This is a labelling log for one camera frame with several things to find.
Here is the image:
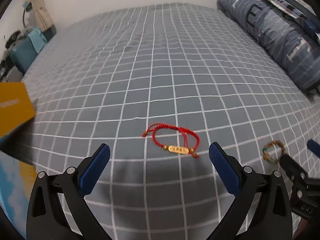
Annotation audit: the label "red cord bracelet gold plate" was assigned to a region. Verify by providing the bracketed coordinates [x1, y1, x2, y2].
[142, 123, 201, 159]

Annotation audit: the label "rolled blue grey duvet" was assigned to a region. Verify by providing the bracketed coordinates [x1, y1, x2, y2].
[217, 0, 319, 94]

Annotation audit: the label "teal cloth on suitcase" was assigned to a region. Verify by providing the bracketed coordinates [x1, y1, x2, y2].
[28, 27, 48, 54]

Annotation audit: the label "blue desk lamp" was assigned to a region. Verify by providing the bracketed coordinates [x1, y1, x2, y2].
[22, 0, 33, 29]

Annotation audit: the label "white blue cardboard box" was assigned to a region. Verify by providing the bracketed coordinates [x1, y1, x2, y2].
[1, 82, 36, 239]

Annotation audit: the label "beige left curtain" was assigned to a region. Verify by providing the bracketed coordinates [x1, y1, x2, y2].
[29, 0, 54, 31]

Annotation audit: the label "patterned grey pillow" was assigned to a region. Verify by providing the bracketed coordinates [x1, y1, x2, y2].
[266, 0, 319, 43]

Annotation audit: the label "teal suitcase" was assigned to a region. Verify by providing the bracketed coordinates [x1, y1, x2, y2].
[10, 29, 56, 75]

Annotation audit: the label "clutter pile on suitcases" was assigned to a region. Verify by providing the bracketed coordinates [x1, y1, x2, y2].
[0, 28, 32, 79]

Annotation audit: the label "brown wooden bead bracelet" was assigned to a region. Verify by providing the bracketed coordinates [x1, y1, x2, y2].
[261, 140, 286, 164]

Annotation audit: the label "grey checked bed sheet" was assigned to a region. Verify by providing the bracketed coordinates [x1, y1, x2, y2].
[13, 4, 319, 239]

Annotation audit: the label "right hand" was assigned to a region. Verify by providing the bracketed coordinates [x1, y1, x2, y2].
[293, 218, 309, 239]

